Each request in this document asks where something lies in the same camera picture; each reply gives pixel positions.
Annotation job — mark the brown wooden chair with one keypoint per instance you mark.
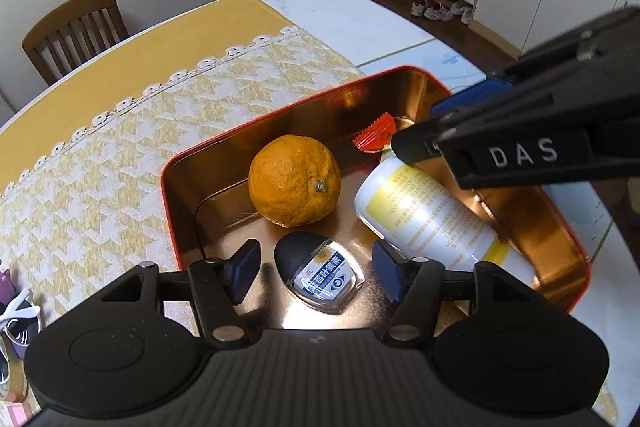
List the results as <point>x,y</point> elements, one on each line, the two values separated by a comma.
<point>71,35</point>

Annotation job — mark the red metal tin box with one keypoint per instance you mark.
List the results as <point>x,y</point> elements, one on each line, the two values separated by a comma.
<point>210,214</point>

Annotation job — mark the red snack packet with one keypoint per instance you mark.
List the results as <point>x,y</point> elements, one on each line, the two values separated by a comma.
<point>376,137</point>

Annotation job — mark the yellow houndstooth tablecloth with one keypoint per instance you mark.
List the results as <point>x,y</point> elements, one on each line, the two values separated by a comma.
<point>80,166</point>

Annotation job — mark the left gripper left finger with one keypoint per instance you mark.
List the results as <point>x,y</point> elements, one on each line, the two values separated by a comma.
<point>217,286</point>

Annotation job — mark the orange fruit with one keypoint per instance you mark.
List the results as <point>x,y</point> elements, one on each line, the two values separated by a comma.
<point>294,180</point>

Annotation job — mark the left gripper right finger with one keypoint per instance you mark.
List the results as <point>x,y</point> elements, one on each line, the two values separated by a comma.
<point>413,288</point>

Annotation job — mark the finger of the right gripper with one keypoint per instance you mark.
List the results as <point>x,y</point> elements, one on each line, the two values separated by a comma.
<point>470,96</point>
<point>424,140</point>

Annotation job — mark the white yellow label bottle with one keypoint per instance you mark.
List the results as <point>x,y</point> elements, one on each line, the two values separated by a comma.
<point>423,220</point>

